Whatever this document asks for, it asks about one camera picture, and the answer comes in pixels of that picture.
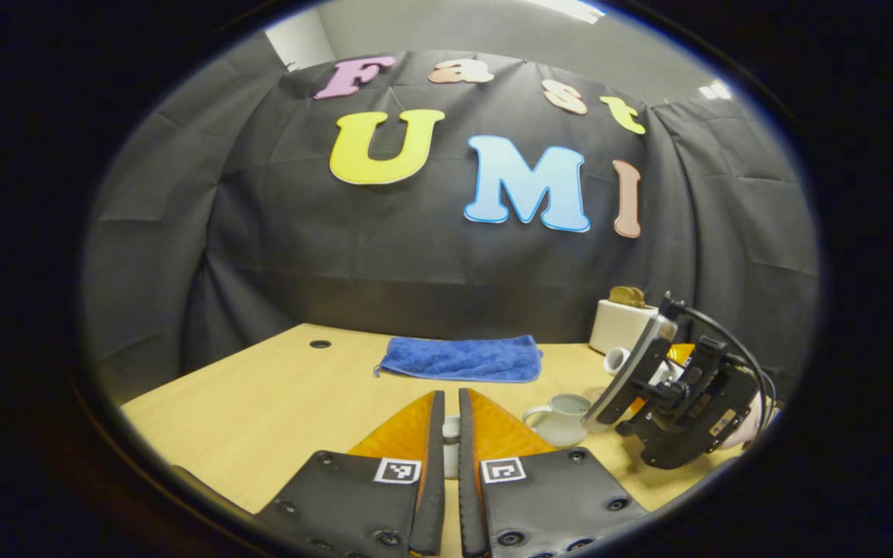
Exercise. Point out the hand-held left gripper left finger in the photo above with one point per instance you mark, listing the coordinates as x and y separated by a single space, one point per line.
431 480

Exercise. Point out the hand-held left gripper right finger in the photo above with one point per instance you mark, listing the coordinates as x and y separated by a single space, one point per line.
468 480

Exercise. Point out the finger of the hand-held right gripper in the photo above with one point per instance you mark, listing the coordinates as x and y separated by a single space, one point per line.
632 376
706 360

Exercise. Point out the white water bottle green label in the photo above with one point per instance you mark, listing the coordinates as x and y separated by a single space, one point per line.
617 361

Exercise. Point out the white teacup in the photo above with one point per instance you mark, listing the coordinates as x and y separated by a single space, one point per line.
559 430

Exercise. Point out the white toaster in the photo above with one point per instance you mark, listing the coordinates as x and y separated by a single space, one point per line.
617 325

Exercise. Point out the blue towel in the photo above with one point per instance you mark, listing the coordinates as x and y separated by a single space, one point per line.
462 358

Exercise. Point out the ceiling light panel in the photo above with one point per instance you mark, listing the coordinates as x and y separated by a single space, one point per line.
570 8

